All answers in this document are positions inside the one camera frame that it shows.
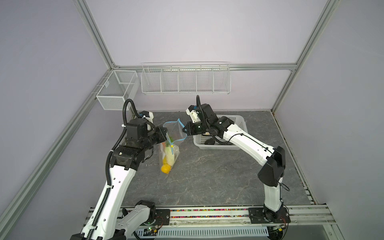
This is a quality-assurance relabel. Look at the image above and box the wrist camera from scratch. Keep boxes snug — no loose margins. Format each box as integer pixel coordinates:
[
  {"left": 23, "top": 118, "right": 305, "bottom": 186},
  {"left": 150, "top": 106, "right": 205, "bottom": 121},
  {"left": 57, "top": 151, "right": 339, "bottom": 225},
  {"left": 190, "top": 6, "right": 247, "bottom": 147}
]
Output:
[
  {"left": 186, "top": 105, "right": 201, "bottom": 123},
  {"left": 139, "top": 111, "right": 154, "bottom": 123}
]

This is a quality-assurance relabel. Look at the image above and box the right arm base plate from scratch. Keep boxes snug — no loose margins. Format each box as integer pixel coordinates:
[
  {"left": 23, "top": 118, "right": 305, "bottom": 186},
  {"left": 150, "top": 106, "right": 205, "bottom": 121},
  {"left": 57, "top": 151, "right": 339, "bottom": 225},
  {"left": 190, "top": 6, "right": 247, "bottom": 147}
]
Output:
[{"left": 248, "top": 206, "right": 291, "bottom": 224}]

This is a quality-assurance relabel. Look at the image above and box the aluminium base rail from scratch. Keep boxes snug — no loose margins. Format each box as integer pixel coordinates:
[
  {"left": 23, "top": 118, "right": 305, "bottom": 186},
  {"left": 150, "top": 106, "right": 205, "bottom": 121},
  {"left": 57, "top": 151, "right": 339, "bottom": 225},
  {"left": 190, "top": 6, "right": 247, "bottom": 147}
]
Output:
[{"left": 82, "top": 204, "right": 337, "bottom": 230}]

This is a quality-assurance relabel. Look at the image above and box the yellow lemon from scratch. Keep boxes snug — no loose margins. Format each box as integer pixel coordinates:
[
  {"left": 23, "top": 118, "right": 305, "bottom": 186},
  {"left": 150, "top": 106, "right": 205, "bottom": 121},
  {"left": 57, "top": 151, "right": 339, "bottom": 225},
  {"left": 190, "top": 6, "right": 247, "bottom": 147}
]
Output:
[{"left": 161, "top": 164, "right": 172, "bottom": 174}]

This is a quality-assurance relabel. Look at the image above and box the white vent grille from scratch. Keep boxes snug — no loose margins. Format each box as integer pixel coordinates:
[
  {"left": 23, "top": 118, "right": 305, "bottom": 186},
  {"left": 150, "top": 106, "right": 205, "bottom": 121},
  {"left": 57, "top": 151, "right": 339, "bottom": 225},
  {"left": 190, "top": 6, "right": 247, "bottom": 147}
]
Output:
[{"left": 135, "top": 226, "right": 270, "bottom": 240}]

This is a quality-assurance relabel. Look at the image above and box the white wire wall rack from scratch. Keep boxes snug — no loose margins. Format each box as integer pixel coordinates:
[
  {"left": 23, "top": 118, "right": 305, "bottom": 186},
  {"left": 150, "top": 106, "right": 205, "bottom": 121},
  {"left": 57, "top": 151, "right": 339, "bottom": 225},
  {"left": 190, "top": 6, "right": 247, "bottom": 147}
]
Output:
[{"left": 141, "top": 62, "right": 232, "bottom": 95}]

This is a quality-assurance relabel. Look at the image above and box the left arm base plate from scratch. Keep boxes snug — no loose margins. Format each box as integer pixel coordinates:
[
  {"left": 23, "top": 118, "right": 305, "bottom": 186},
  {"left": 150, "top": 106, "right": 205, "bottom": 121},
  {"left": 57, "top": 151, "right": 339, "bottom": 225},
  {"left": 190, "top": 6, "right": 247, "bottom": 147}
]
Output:
[{"left": 140, "top": 209, "right": 171, "bottom": 226}]

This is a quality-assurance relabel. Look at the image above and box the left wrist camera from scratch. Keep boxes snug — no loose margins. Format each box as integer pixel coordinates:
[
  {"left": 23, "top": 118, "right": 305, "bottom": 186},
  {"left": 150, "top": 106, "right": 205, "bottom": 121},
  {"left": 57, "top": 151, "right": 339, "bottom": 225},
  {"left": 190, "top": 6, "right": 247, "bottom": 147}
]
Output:
[{"left": 139, "top": 111, "right": 154, "bottom": 123}]

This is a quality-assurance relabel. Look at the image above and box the clear zip top bag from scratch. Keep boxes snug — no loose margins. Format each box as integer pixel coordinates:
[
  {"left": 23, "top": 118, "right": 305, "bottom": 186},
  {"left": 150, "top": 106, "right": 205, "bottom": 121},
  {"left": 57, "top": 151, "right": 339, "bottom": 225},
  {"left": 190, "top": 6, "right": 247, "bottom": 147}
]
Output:
[{"left": 158, "top": 119, "right": 187, "bottom": 170}]

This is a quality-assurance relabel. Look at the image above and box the white radish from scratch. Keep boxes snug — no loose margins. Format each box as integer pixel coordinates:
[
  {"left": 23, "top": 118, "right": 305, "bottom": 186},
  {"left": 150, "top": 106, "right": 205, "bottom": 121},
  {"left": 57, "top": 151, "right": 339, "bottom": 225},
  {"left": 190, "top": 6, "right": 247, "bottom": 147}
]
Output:
[{"left": 164, "top": 146, "right": 175, "bottom": 167}]

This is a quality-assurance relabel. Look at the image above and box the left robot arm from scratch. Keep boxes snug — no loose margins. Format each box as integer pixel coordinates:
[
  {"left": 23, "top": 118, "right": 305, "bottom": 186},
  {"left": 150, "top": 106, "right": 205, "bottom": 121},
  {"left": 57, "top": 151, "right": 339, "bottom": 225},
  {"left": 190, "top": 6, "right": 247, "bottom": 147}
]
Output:
[{"left": 71, "top": 99, "right": 168, "bottom": 240}]

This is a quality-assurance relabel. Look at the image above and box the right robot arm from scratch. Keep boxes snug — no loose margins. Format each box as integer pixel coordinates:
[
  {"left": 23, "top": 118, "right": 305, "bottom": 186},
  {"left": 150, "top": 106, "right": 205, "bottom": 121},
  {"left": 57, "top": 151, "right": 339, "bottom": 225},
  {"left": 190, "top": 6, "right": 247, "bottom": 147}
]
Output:
[{"left": 183, "top": 96, "right": 288, "bottom": 222}]

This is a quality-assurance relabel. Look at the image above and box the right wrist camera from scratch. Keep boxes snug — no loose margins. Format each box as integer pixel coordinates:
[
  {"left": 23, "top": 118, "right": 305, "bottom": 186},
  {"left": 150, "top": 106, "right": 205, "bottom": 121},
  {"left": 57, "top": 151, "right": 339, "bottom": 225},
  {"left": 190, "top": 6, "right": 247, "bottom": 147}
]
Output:
[{"left": 186, "top": 105, "right": 201, "bottom": 123}]

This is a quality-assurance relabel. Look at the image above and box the white mesh wall box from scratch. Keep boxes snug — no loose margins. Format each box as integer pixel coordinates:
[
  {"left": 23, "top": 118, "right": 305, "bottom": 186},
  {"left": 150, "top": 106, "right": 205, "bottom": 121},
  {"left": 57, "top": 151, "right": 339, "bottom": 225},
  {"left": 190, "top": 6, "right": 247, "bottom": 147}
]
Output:
[{"left": 96, "top": 70, "right": 140, "bottom": 111}]

